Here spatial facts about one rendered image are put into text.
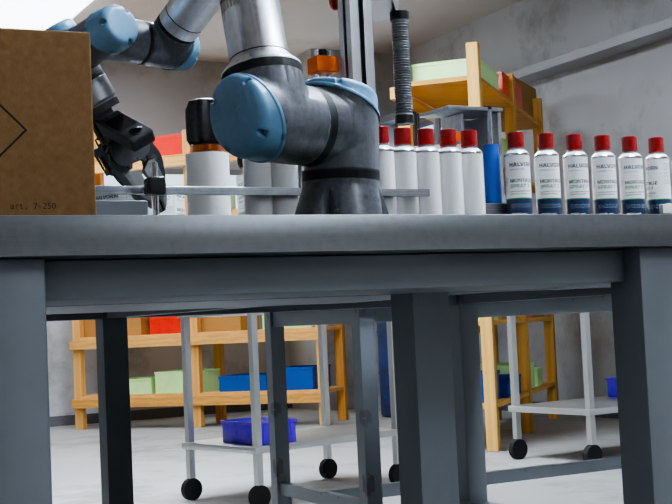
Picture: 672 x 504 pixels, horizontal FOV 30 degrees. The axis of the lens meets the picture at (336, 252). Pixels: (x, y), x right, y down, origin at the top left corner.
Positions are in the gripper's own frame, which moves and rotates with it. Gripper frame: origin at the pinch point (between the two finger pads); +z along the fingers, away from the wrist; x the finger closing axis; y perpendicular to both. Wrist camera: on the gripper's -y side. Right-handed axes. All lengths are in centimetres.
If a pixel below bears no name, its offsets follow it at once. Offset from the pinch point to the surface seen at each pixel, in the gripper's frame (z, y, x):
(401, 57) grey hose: -1, -11, -51
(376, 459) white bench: 104, 107, -57
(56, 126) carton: -20, -44, 24
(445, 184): 26, -1, -53
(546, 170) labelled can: 35, -1, -76
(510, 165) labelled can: 30, 0, -69
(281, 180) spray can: 7.6, -1.9, -21.7
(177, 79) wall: -12, 779, -359
